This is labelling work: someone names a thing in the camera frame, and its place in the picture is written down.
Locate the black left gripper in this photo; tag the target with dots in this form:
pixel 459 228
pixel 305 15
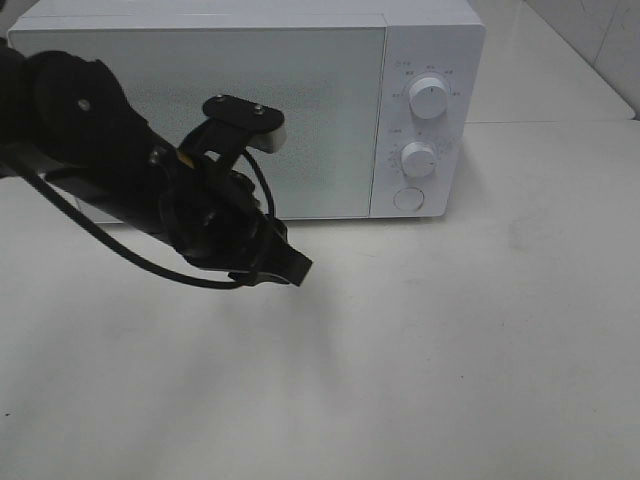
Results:
pixel 219 213

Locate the white round door button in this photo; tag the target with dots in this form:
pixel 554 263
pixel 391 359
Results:
pixel 409 199

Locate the white dial knob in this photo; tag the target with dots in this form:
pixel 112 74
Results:
pixel 428 96
pixel 418 160

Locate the white microwave door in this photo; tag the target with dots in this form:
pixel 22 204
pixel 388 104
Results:
pixel 325 82

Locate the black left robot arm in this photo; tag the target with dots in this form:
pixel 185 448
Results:
pixel 69 131

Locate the white microwave oven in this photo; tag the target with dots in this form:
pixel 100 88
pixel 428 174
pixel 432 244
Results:
pixel 444 38

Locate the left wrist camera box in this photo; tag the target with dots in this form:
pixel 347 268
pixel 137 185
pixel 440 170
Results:
pixel 232 121

